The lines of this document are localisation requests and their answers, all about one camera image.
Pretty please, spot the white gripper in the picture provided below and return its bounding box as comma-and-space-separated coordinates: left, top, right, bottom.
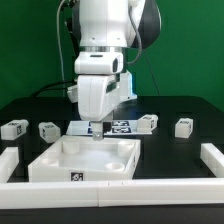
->
74, 50, 124, 141

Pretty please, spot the white square table top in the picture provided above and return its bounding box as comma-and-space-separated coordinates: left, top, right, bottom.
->
28, 135, 140, 182

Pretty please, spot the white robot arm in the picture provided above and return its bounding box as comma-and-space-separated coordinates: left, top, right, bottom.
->
67, 0, 161, 140

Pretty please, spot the white sheet with tags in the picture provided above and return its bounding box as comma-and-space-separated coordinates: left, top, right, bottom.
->
66, 120, 152, 136

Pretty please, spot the white U-shaped fence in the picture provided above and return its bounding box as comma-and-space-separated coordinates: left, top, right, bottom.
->
0, 147, 224, 209

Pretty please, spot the black cable bundle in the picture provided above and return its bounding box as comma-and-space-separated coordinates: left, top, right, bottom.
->
30, 79, 78, 98

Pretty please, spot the grey hanging cable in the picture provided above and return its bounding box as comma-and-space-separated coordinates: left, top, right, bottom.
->
56, 0, 68, 81

